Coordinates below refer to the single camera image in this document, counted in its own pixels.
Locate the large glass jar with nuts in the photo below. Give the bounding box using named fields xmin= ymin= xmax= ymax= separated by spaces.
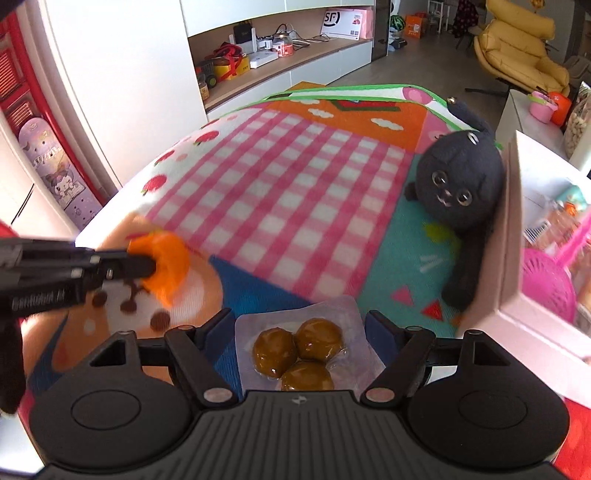
xmin=563 ymin=83 xmax=591 ymax=160

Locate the yellow leather armchair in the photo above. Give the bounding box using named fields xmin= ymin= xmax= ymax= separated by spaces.
xmin=473 ymin=0 xmax=571 ymax=97

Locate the cartoon print skateboard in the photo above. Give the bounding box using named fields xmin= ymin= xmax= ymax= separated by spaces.
xmin=18 ymin=117 xmax=102 ymax=232

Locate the pink toy bowl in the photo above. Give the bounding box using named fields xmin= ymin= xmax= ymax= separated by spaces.
xmin=529 ymin=91 xmax=555 ymax=124

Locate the orange plastic bucket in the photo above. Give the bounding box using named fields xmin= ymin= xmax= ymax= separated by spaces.
xmin=549 ymin=92 xmax=573 ymax=127

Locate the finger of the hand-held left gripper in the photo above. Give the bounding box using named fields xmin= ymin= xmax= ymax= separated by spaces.
xmin=90 ymin=249 xmax=158 ymax=290

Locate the chair with dark floral cloth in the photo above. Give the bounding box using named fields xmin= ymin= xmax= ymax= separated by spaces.
xmin=450 ymin=0 xmax=483 ymax=38

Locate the yellow and red toy truck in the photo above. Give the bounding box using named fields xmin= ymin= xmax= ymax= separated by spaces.
xmin=196 ymin=44 xmax=252 ymax=88

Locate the orange cardboard box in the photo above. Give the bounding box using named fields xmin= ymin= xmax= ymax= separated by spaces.
xmin=405 ymin=14 xmax=429 ymax=38

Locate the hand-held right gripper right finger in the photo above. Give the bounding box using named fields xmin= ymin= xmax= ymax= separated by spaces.
xmin=360 ymin=309 xmax=511 ymax=407

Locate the pink plastic basket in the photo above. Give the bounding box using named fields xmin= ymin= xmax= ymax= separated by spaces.
xmin=522 ymin=228 xmax=591 ymax=333

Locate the white side table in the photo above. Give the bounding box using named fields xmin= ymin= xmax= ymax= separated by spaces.
xmin=494 ymin=90 xmax=591 ymax=176

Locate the glass jar with orange label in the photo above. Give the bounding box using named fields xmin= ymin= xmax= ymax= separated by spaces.
xmin=272 ymin=32 xmax=295 ymax=58

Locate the colourful printed play mat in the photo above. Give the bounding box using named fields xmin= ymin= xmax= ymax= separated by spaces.
xmin=0 ymin=84 xmax=591 ymax=480

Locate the white and pink parcel box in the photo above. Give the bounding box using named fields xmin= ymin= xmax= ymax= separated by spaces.
xmin=320 ymin=7 xmax=374 ymax=41

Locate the teal plastic toy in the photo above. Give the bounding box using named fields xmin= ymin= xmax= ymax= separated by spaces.
xmin=556 ymin=185 xmax=585 ymax=217

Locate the clear packet of brown balls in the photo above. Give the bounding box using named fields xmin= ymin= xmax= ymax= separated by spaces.
xmin=235 ymin=295 xmax=386 ymax=402

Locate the black plush cat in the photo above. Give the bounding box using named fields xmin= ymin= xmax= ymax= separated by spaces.
xmin=404 ymin=96 xmax=506 ymax=311

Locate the white wall cabinet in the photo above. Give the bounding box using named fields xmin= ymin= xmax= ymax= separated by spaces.
xmin=44 ymin=0 xmax=377 ymax=195

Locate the large bread packet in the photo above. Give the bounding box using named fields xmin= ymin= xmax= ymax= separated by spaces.
xmin=524 ymin=200 xmax=575 ymax=259

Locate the orange plush toy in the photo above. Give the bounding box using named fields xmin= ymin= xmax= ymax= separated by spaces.
xmin=127 ymin=231 xmax=191 ymax=308

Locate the pink cardboard box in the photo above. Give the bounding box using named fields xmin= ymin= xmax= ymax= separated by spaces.
xmin=455 ymin=129 xmax=591 ymax=411

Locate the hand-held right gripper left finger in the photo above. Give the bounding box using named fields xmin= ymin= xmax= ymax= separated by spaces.
xmin=85 ymin=307 xmax=238 ymax=409

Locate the red plastic frame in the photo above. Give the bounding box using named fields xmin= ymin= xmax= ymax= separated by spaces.
xmin=0 ymin=18 xmax=121 ymax=204

